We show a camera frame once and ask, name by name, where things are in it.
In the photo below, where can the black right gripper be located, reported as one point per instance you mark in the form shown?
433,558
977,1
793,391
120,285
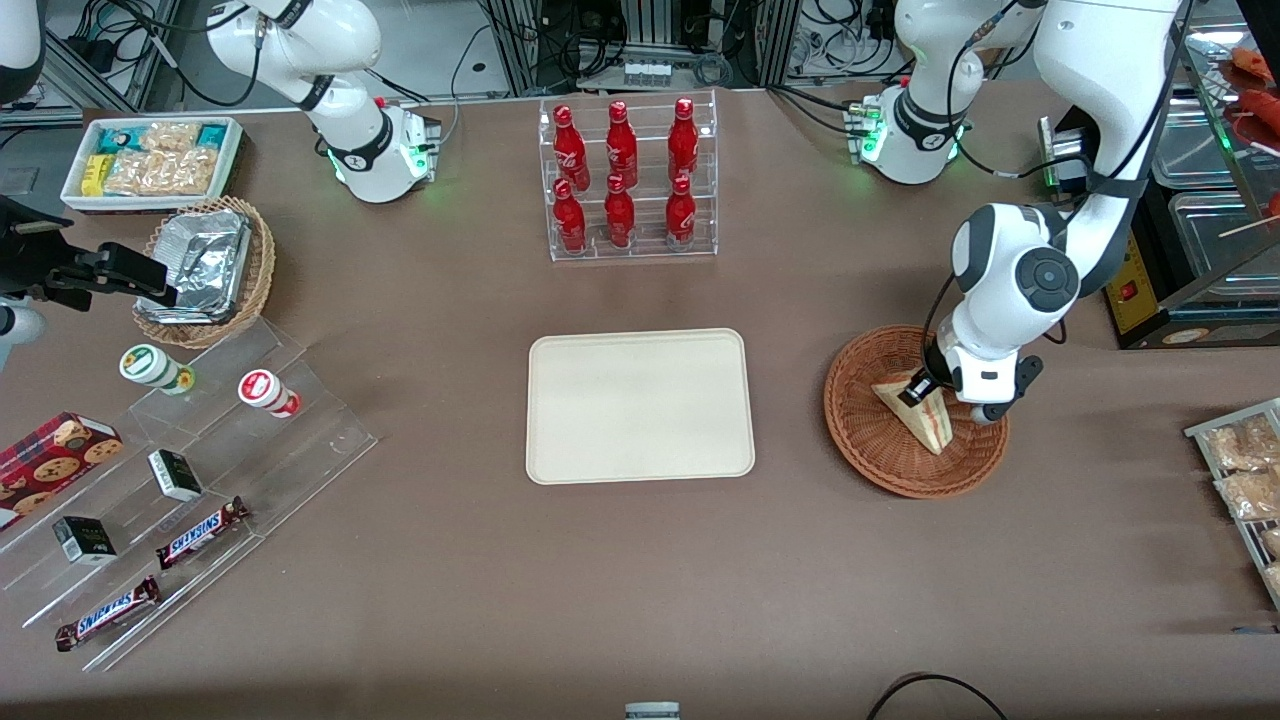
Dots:
32,262

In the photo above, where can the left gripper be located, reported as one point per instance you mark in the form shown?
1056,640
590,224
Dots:
936,366

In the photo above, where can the triangular sandwich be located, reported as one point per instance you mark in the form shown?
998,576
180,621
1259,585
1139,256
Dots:
925,425

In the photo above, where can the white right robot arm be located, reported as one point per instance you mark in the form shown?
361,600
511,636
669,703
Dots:
365,150

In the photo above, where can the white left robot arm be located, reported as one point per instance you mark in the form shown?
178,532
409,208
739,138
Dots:
1020,270

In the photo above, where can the brown round wicker basket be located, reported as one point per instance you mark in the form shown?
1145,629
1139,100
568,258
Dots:
880,450

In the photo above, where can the light wicker basket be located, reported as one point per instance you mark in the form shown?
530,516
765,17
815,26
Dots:
260,270

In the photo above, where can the beige plastic tray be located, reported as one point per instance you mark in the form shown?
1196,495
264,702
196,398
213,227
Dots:
640,405

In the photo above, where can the silver foil packet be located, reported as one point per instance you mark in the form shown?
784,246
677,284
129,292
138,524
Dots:
205,262

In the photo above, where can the white rectangular snack bin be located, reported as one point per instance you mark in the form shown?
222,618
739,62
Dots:
75,195

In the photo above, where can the yellow snack packet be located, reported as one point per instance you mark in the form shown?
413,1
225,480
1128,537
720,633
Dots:
95,175

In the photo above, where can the green lid white cup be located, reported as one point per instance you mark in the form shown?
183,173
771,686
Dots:
150,366

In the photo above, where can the clear bag of crackers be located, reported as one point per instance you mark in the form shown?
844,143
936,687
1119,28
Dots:
165,172

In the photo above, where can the teal snack packet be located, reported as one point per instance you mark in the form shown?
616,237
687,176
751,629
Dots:
115,141

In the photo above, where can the red lid white cup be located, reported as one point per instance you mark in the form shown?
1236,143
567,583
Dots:
265,391

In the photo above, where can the black hot food display case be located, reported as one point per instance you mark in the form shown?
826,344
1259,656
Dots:
1140,300

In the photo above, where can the small black box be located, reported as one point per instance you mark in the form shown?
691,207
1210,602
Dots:
175,475
85,540

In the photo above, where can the red cookie box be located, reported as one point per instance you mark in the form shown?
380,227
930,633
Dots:
50,465

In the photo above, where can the clear acrylic stepped display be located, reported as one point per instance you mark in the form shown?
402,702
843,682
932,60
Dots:
300,450

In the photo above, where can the grey box with green light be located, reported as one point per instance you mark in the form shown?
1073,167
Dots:
1062,150

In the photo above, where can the Snickers chocolate bar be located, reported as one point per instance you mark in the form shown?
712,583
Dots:
105,614
200,534

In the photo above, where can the clear bag of fried snacks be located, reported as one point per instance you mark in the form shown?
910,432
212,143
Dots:
1252,495
1245,445

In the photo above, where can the steel food pan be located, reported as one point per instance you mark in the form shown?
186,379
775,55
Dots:
1215,235
1195,150

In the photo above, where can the red cola bottle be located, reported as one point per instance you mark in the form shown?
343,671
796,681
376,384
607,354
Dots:
680,215
621,148
571,150
683,145
619,218
570,222

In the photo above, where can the clear acrylic bottle rack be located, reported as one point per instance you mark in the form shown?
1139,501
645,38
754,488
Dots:
645,250

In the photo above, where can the red sausage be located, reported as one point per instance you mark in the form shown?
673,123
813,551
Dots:
1262,105

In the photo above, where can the small grey object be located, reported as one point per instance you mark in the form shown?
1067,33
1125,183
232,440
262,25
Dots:
652,711

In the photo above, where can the white power strip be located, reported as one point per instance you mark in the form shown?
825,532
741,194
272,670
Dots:
645,73

